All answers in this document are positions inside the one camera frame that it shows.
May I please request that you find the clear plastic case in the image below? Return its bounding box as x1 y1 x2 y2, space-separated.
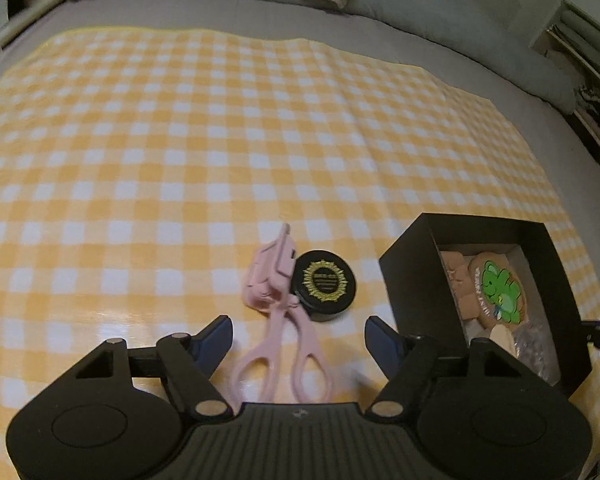
516 324 562 387

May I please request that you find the white open shelf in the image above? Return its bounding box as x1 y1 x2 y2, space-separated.
530 0 600 188

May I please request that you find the black round jar gold label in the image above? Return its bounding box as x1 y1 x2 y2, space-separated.
289 248 358 323

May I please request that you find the grey duvet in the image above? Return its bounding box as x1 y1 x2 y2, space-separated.
347 0 577 113

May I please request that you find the beige makeup sponge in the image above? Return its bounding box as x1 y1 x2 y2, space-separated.
439 251 482 322

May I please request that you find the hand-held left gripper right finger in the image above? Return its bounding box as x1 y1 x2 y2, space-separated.
364 316 531 417

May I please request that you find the yellow checkered cloth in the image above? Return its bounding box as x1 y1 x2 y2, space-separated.
0 26 600 480

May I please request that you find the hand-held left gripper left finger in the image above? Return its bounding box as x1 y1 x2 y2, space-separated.
72 315 233 418

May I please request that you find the pink eyelash curler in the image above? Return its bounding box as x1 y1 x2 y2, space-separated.
229 222 335 411

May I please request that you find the black cardboard box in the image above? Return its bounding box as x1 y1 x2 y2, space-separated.
378 212 595 400

